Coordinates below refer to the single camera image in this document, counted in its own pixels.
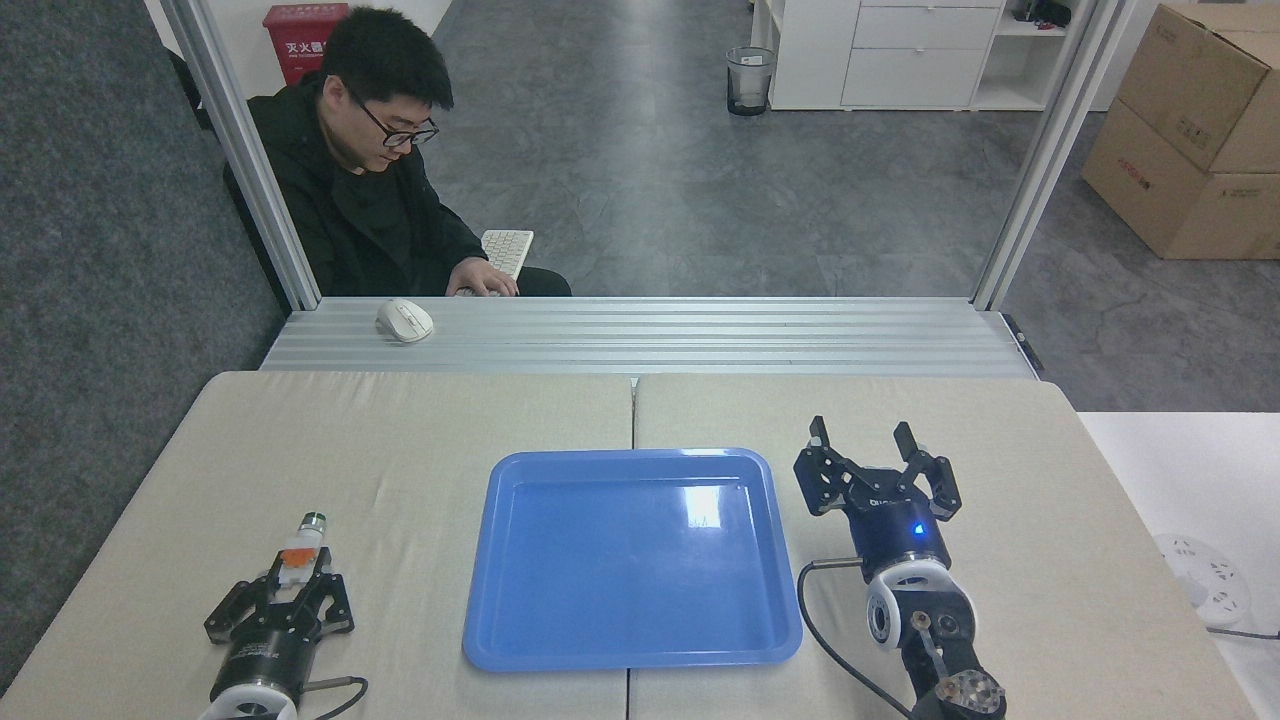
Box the white keyboard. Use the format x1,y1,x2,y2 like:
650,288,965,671
480,229,536,280

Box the white round power strip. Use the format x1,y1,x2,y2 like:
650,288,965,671
1153,532,1252,629

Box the white orange switch part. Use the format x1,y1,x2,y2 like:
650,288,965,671
277,512,332,586

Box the grey waste bin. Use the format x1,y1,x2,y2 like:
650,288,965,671
725,46,778,118

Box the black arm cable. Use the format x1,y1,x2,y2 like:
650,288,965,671
796,559,916,720
300,676,370,720

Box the large cardboard box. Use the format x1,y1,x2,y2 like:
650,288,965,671
1080,97,1280,262

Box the person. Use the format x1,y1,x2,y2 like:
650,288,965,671
224,7,574,299

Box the small cardboard box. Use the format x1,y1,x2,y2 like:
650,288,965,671
1115,2,1280,175

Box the white drawer cabinet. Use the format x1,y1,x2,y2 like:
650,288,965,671
749,0,1073,112

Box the silver aluminium post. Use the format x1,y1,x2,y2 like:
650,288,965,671
158,0,322,312
971,0,1142,312

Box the black rail end bracket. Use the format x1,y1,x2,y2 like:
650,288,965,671
1002,312,1047,374

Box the red fire equipment box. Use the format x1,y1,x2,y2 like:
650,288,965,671
262,3,350,87

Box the silver aluminium rail bed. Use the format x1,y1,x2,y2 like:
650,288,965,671
259,296,1042,380

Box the white side table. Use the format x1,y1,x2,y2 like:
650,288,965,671
1077,411,1280,720

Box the blue plastic tray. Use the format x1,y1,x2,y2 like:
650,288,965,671
462,447,805,673

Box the person's left hand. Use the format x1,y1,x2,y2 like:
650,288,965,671
449,257,522,299

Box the white computer mouse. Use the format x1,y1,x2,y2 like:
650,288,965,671
375,298,436,345

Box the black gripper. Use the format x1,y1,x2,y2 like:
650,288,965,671
204,559,356,698
794,416,963,573

